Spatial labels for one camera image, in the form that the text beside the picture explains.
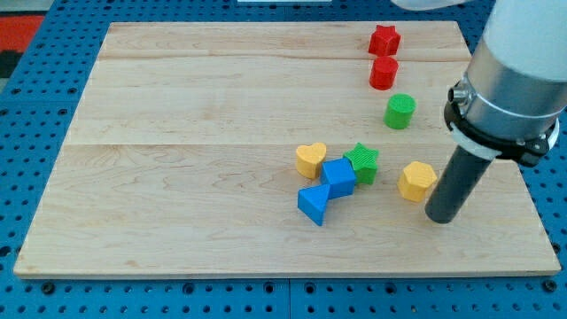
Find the red cylinder block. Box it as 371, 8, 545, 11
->
369, 56, 399, 90

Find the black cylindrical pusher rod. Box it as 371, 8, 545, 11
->
424, 146, 492, 224

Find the green star block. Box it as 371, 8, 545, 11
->
343, 143, 379, 185

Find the blue cube block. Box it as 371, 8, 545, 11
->
320, 158, 356, 199

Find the light wooden board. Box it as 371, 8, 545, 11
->
14, 21, 561, 279

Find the green cylinder block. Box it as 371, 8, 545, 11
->
384, 93, 416, 129

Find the red star block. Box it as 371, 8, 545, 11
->
368, 25, 401, 57

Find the yellow hexagon block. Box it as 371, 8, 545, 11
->
397, 161, 438, 202

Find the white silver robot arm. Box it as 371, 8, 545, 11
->
424, 0, 566, 223

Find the blue triangle block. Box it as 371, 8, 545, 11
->
297, 184, 330, 226

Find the yellow heart block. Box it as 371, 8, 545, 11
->
295, 142, 327, 179

